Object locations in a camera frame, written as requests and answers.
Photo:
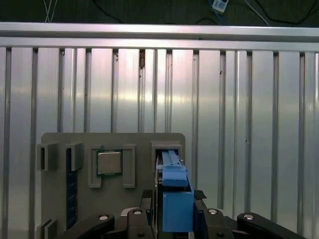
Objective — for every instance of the hard disk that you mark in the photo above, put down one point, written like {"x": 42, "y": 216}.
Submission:
{"x": 177, "y": 211}

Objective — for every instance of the silver CPU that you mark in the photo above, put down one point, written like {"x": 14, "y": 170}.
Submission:
{"x": 109, "y": 163}

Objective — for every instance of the grey plastic parts rack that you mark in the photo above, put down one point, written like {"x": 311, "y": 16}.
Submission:
{"x": 109, "y": 199}

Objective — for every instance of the RAM stick with blue label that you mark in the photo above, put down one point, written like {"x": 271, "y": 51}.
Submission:
{"x": 72, "y": 189}

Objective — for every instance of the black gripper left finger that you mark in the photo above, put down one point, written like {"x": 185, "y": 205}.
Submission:
{"x": 134, "y": 224}

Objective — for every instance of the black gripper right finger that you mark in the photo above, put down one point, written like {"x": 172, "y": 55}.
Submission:
{"x": 214, "y": 224}

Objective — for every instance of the white power strip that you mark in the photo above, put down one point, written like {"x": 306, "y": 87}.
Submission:
{"x": 220, "y": 5}

